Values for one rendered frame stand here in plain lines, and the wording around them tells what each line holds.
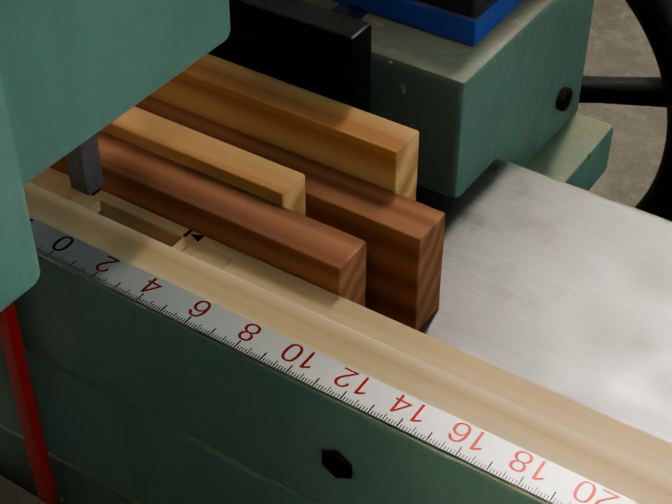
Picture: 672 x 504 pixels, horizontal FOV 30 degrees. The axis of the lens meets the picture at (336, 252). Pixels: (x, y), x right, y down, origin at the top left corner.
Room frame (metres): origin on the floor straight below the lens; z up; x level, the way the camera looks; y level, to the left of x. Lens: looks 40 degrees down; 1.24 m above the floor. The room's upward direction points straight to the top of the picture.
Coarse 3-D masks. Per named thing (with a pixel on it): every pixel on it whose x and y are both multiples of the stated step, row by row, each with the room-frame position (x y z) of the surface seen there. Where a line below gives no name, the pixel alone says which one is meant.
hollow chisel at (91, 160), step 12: (84, 144) 0.37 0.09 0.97; (96, 144) 0.37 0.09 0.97; (72, 156) 0.37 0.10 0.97; (84, 156) 0.37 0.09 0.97; (96, 156) 0.37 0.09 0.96; (72, 168) 0.37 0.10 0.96; (84, 168) 0.37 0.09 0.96; (96, 168) 0.37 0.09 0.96; (72, 180) 0.37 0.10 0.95; (84, 180) 0.37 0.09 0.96; (96, 180) 0.37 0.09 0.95; (84, 192) 0.37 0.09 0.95
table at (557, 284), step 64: (576, 128) 0.53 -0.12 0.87; (512, 192) 0.43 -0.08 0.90; (576, 192) 0.43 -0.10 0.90; (448, 256) 0.39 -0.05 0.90; (512, 256) 0.39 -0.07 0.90; (576, 256) 0.39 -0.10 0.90; (640, 256) 0.39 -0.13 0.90; (448, 320) 0.35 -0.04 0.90; (512, 320) 0.35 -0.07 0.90; (576, 320) 0.35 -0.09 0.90; (640, 320) 0.35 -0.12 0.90; (0, 384) 0.35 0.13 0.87; (64, 384) 0.33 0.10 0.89; (576, 384) 0.32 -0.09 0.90; (640, 384) 0.32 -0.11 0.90; (64, 448) 0.33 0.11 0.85; (128, 448) 0.31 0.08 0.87; (192, 448) 0.29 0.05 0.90
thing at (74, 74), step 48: (0, 0) 0.31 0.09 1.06; (48, 0) 0.32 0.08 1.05; (96, 0) 0.34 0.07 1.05; (144, 0) 0.36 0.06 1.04; (192, 0) 0.38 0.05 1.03; (0, 48) 0.31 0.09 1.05; (48, 48) 0.32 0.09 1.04; (96, 48) 0.34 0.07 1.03; (144, 48) 0.36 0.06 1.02; (192, 48) 0.38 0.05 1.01; (48, 96) 0.32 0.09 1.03; (96, 96) 0.34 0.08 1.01; (144, 96) 0.35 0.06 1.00; (48, 144) 0.32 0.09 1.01
